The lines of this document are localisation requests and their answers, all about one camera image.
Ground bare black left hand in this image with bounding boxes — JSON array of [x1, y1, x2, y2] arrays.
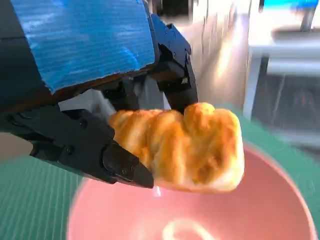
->
[[0, 0, 199, 189]]

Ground twisted golden bread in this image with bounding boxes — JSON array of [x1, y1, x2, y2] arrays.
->
[[108, 101, 245, 193]]

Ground pink bowl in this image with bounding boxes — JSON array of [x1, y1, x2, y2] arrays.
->
[[66, 142, 318, 240]]

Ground green cutting mat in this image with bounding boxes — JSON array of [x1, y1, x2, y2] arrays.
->
[[0, 109, 320, 240]]

